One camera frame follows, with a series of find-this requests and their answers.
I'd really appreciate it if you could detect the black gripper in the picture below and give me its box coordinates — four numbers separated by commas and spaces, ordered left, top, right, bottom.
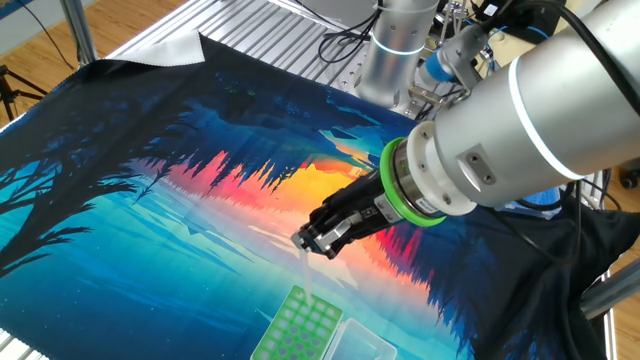
291, 169, 406, 260

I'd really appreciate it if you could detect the clear large pipette tip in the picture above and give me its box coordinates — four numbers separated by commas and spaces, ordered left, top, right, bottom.
298, 247, 316, 307

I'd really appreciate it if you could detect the green top pipette tip holder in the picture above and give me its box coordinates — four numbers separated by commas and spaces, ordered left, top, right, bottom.
249, 284, 345, 360

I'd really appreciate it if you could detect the blue pipette tip box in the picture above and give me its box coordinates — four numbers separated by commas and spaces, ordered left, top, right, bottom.
519, 187, 564, 220

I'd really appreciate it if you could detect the clear plastic container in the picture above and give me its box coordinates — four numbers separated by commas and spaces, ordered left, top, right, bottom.
322, 317, 399, 360

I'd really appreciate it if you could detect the landscape print cloth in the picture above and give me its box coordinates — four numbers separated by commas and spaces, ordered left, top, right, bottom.
0, 27, 640, 360

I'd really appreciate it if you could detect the silver clamp stand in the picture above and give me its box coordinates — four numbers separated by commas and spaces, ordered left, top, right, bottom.
433, 0, 484, 66

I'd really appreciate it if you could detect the beige desk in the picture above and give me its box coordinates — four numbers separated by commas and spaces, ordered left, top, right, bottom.
467, 0, 589, 81

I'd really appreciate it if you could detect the black box white label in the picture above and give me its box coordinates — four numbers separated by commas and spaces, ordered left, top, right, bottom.
474, 0, 569, 49

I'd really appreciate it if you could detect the black caster wheel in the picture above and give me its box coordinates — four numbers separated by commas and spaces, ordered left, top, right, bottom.
618, 167, 640, 190

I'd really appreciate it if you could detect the black tripod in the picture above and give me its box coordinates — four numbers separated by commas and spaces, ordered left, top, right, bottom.
0, 64, 49, 121

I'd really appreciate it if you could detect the green wrist flange ring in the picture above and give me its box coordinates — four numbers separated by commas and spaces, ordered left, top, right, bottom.
378, 136, 448, 228

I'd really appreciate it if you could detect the black cable coil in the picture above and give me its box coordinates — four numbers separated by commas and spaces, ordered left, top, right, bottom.
318, 7, 384, 65

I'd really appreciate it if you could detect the silver wrist camera blue end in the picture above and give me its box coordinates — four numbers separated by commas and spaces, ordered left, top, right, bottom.
417, 23, 490, 95

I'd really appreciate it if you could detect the black cable bundle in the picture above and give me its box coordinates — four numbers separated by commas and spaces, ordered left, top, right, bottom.
564, 167, 621, 211

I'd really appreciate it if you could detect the blue cable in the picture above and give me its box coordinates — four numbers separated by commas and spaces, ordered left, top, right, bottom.
482, 23, 551, 76

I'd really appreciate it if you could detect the aluminium frame post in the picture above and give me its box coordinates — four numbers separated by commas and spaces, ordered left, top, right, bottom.
59, 0, 99, 66
579, 259, 640, 321

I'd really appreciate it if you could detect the black camera cable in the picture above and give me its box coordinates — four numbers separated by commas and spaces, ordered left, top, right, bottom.
479, 0, 640, 266

